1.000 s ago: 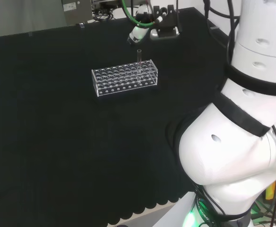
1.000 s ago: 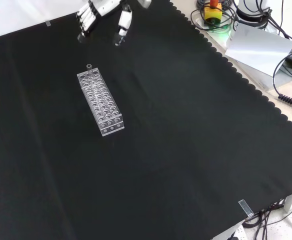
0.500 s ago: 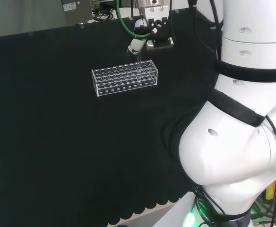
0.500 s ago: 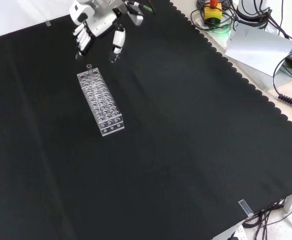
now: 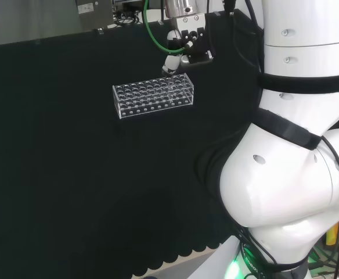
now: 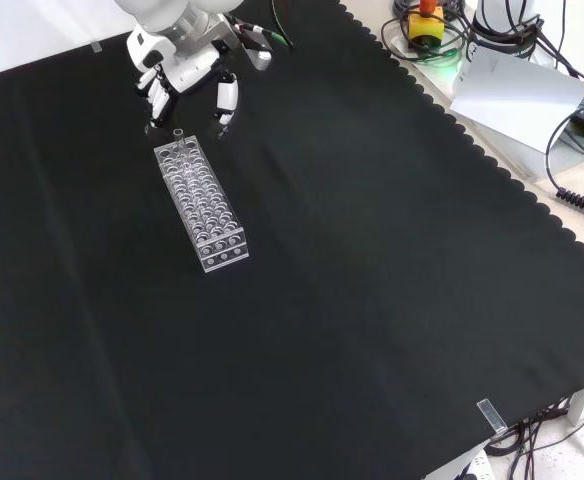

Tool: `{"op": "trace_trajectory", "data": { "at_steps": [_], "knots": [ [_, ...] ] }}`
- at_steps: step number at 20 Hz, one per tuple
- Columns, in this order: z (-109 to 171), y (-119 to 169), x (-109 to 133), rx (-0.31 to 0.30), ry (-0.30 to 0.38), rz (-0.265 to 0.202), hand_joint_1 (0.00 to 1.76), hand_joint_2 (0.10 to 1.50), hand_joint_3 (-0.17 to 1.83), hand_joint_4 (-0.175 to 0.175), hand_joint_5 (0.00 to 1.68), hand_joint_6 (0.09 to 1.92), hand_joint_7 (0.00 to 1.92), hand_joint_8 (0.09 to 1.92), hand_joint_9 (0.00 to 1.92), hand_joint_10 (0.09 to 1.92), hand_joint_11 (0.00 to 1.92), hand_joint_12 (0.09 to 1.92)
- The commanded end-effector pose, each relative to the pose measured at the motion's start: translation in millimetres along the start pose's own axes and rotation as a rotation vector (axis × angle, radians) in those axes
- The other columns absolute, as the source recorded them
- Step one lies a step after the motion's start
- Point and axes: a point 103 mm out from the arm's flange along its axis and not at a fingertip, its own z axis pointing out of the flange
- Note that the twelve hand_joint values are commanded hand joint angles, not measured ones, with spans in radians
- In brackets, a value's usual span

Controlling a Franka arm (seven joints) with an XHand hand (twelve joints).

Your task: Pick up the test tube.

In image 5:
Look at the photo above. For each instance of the black bench cloth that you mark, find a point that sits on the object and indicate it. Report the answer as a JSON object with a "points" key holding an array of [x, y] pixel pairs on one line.
{"points": [[70, 162]]}

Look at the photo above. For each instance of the clear acrylic test tube rack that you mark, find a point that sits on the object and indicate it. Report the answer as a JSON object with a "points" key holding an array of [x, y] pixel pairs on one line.
{"points": [[146, 98]]}

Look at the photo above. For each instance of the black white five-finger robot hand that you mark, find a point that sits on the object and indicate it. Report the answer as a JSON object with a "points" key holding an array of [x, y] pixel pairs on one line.
{"points": [[195, 43]]}

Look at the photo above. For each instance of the grey metal cabinet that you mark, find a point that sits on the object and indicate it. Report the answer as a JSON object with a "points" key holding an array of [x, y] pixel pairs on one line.
{"points": [[95, 14]]}

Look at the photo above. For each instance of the clear cloth clip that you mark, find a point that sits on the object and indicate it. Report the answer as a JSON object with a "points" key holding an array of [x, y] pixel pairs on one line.
{"points": [[160, 22], [99, 31]]}

